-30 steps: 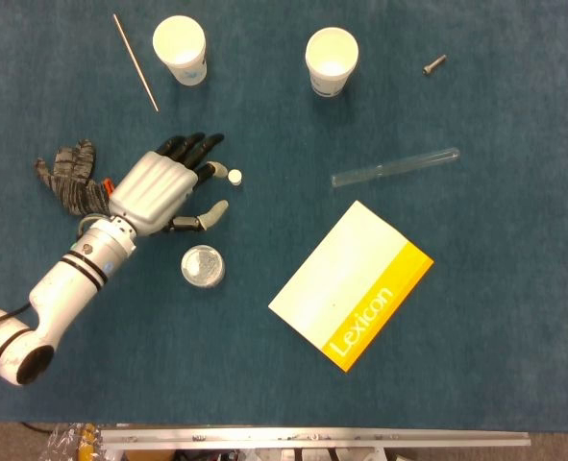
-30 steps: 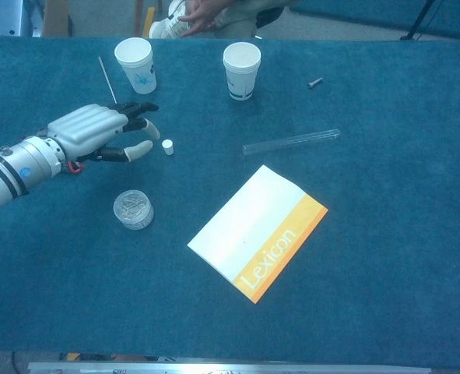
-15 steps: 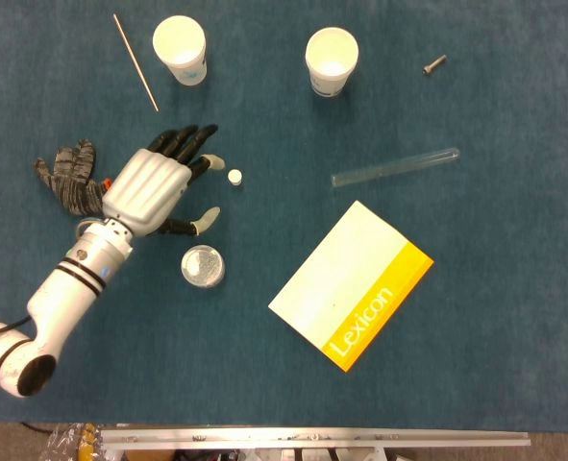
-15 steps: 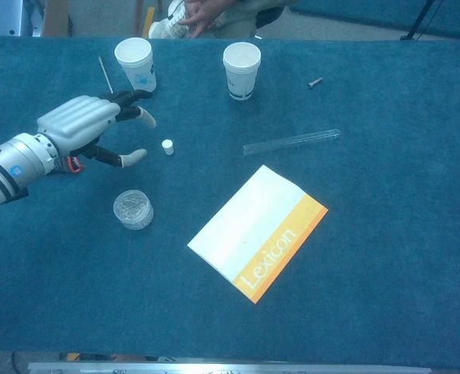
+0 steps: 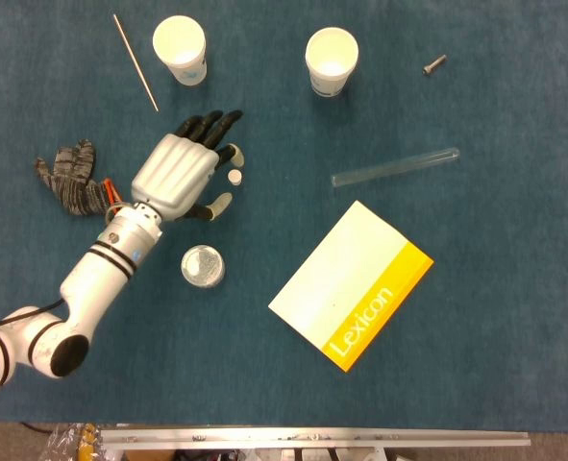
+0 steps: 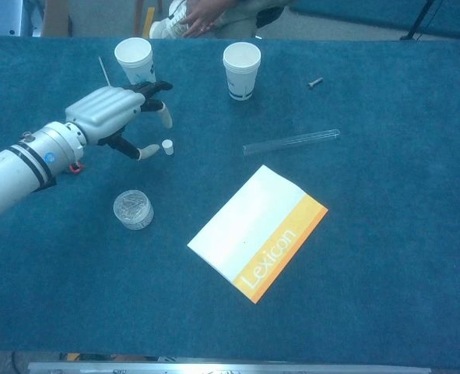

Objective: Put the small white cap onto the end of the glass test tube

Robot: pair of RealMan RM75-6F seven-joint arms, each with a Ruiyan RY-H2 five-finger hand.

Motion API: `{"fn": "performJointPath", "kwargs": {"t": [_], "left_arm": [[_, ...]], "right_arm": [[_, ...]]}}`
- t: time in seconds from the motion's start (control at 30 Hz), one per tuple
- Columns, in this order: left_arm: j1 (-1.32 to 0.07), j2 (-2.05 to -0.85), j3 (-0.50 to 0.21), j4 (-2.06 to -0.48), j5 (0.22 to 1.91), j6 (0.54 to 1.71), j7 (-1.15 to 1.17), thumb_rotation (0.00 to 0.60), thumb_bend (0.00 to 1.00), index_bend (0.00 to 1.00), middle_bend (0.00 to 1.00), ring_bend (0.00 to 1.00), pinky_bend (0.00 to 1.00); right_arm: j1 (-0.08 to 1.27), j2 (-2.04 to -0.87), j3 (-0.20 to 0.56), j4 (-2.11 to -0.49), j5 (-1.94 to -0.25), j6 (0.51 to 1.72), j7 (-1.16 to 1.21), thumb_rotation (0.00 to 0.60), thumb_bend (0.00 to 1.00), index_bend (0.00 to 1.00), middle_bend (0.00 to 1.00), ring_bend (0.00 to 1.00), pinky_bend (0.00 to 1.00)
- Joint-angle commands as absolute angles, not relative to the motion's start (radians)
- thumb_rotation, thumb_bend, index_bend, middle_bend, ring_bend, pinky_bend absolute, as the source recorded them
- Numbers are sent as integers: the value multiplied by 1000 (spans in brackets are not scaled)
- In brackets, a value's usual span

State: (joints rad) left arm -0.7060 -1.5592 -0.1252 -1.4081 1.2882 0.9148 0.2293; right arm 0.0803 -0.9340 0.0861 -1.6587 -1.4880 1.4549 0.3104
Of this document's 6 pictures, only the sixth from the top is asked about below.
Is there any white cup blue splash print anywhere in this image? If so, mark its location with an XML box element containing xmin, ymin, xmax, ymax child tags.
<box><xmin>114</xmin><ymin>37</ymin><xmax>157</xmax><ymax>86</ymax></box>

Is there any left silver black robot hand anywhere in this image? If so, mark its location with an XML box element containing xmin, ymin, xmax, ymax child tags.
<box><xmin>65</xmin><ymin>80</ymin><xmax>174</xmax><ymax>161</ymax></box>

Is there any brown cardboard panel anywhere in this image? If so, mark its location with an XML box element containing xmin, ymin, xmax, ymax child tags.
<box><xmin>42</xmin><ymin>0</ymin><xmax>73</xmax><ymax>38</ymax></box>

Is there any white yellow Lexicon book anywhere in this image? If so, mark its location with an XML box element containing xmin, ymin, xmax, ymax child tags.
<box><xmin>186</xmin><ymin>164</ymin><xmax>329</xmax><ymax>305</ymax></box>

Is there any clear glass test tube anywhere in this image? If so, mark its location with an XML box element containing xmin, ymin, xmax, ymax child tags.
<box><xmin>243</xmin><ymin>129</ymin><xmax>341</xmax><ymax>157</ymax></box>

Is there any aluminium frame rail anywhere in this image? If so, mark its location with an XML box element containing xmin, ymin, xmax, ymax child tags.
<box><xmin>27</xmin><ymin>361</ymin><xmax>432</xmax><ymax>374</ymax></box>

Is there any black tripod leg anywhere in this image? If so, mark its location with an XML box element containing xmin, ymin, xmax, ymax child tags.
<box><xmin>399</xmin><ymin>0</ymin><xmax>437</xmax><ymax>41</ymax></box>

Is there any seated bystander person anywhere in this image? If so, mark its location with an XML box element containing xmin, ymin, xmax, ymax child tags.
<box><xmin>182</xmin><ymin>0</ymin><xmax>293</xmax><ymax>40</ymax></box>

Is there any white sneaker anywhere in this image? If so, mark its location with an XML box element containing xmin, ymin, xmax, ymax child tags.
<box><xmin>149</xmin><ymin>0</ymin><xmax>194</xmax><ymax>40</ymax></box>

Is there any clear round paper clip box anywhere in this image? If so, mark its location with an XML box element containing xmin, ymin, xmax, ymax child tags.
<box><xmin>112</xmin><ymin>189</ymin><xmax>155</xmax><ymax>231</ymax></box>

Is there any white cup blue stripe print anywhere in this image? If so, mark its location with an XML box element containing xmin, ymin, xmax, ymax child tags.
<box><xmin>222</xmin><ymin>42</ymin><xmax>262</xmax><ymax>101</ymax></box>

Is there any blue felt table cover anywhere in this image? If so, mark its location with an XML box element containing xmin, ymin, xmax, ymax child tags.
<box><xmin>0</xmin><ymin>34</ymin><xmax>460</xmax><ymax>369</ymax></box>

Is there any grey metal cabinet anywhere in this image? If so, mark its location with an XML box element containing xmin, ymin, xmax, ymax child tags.
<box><xmin>9</xmin><ymin>0</ymin><xmax>44</xmax><ymax>37</ymax></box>

